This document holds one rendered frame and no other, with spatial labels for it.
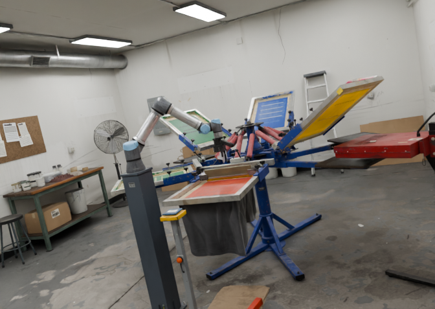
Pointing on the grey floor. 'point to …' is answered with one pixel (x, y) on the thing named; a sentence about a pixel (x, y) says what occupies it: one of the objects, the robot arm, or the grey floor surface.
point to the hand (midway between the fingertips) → (225, 160)
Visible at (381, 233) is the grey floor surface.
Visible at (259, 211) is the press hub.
